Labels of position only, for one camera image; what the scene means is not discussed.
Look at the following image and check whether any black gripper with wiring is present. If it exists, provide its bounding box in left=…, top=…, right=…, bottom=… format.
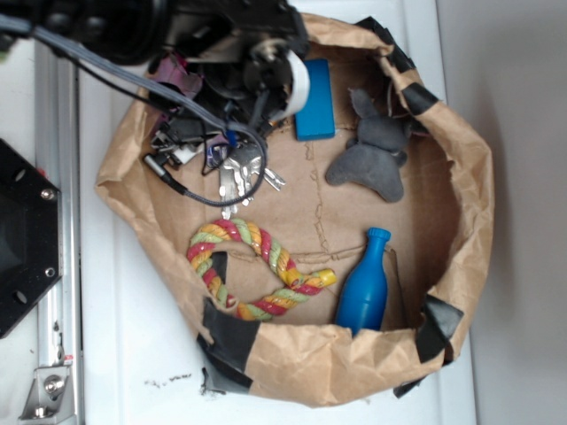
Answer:
left=26, top=0, right=311, bottom=178

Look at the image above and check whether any silver key bunch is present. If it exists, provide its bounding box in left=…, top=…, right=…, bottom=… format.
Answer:
left=219, top=143, right=286, bottom=220

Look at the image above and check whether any blue rectangular block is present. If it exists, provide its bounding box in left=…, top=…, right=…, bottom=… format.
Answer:
left=295, top=58, right=335, bottom=142

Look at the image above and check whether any grey plush toy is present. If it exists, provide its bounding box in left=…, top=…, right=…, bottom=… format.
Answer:
left=325, top=89, right=421, bottom=203

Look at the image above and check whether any brown paper bag tray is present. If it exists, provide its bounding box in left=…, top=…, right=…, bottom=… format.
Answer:
left=96, top=14, right=494, bottom=406

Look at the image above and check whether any blue plastic bottle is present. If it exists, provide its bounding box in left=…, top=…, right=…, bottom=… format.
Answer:
left=335, top=228, right=391, bottom=336

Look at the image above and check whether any black braided cable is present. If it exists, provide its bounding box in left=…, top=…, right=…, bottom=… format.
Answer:
left=144, top=127, right=269, bottom=208

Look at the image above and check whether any grey ribbon cable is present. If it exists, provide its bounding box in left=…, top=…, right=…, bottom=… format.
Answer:
left=0, top=12, right=249, bottom=134

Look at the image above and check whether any multicolour twisted rope toy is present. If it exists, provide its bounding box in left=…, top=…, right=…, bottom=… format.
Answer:
left=187, top=218, right=338, bottom=321

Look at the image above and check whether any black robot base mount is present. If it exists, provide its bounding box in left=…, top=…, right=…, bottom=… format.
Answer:
left=1, top=141, right=60, bottom=338

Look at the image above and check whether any aluminium extrusion rail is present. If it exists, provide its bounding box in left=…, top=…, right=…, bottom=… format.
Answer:
left=18, top=43, right=84, bottom=424

